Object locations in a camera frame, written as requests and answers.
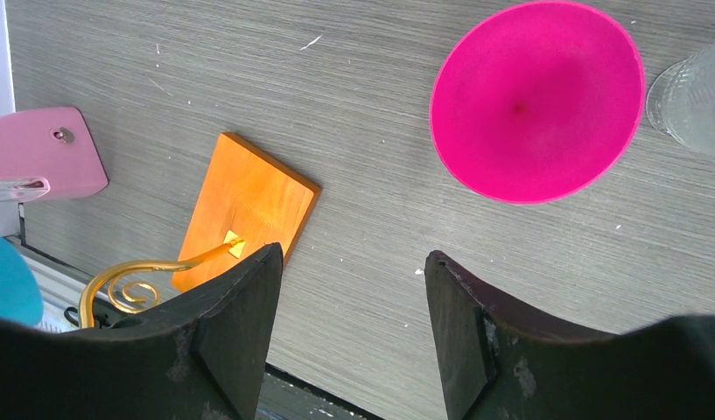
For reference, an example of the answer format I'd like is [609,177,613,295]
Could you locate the gold wire glass rack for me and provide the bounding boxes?
[77,229,247,331]

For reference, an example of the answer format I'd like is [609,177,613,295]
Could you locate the orange wooden rack base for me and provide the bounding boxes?
[172,132,321,292]

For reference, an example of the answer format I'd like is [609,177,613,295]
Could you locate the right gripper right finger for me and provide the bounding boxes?
[424,250,715,419]

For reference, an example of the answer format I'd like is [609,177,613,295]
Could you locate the pink wine glass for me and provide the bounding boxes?
[428,1,646,205]

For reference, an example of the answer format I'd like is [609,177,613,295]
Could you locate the blue wine glass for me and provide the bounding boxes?
[0,236,44,327]

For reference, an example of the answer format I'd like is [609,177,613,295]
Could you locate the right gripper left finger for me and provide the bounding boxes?
[0,243,284,419]

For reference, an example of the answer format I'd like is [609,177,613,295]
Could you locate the pink metronome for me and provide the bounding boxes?
[0,107,109,203]

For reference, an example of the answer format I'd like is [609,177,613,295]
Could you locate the clear wine glass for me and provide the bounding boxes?
[645,43,715,156]

